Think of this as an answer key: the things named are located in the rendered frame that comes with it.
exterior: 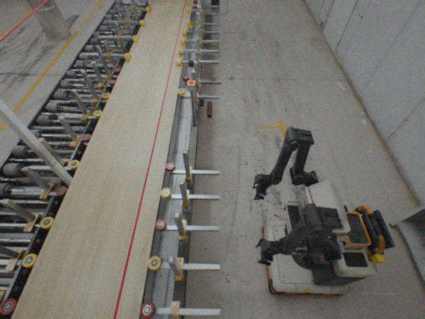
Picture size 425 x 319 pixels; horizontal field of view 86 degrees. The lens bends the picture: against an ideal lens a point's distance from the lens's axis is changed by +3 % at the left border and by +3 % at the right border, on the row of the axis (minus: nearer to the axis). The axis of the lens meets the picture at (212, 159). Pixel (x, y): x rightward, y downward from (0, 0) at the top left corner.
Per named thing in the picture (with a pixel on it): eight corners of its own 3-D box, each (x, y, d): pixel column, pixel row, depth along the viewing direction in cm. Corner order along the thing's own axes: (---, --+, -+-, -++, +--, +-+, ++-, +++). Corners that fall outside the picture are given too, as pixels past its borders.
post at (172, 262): (183, 273, 160) (174, 256, 121) (183, 279, 158) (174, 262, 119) (178, 273, 160) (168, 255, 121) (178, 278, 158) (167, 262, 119)
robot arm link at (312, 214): (349, 227, 84) (341, 202, 90) (310, 228, 86) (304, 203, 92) (322, 257, 120) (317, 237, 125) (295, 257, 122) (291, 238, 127)
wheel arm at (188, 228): (219, 228, 168) (219, 225, 165) (219, 232, 166) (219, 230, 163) (160, 226, 168) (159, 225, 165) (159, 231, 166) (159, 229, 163)
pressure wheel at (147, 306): (156, 319, 136) (152, 318, 127) (143, 319, 136) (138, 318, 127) (158, 303, 141) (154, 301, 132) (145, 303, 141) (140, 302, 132)
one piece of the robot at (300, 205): (300, 210, 169) (311, 197, 152) (309, 249, 153) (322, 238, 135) (279, 209, 169) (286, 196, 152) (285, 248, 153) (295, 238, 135)
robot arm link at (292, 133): (318, 138, 110) (314, 124, 116) (288, 141, 112) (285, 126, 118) (303, 185, 145) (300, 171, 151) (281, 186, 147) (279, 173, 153)
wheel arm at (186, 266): (219, 265, 155) (219, 263, 152) (219, 270, 153) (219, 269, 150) (155, 264, 155) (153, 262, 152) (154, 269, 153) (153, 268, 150)
